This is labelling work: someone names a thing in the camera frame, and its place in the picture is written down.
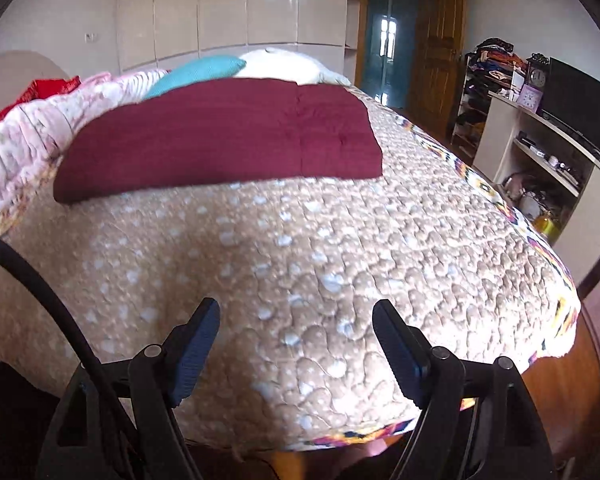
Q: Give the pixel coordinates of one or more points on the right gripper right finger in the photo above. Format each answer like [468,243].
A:
[477,420]

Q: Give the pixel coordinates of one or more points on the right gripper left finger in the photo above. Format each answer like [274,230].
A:
[84,441]

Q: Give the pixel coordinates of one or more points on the maroon quilted down jacket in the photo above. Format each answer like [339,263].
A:
[221,131]

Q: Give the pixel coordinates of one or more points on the beige patterned bedspread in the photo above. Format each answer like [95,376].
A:
[297,266]

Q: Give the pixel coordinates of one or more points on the yellow container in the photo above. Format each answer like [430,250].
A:
[547,226]

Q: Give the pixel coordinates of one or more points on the cream shelf unit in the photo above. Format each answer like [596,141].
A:
[515,140]

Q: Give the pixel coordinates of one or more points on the pink floral duvet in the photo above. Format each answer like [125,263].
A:
[34,134]

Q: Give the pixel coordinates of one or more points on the pink alarm clock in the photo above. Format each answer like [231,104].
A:
[530,98]

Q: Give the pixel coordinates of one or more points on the black television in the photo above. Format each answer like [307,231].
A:
[571,100]

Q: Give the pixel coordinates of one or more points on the red blanket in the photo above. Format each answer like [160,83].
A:
[41,89]

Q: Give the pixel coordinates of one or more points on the black ornate clock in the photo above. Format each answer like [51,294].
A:
[538,69]

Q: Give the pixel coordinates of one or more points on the beige rounded headboard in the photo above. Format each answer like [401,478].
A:
[18,68]

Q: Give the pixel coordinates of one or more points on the turquoise pillow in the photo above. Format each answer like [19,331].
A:
[203,69]

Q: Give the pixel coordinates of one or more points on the teal glass door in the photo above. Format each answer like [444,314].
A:
[389,49]

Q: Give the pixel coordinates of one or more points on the white plush pillow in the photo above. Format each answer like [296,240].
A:
[291,66]

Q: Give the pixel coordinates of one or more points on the glossy cream wardrobe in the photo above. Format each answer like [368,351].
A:
[167,32]

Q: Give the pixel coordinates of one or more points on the brown wooden door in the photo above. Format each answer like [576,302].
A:
[439,41]

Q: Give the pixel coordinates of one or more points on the wall socket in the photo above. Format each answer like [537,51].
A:
[91,37]

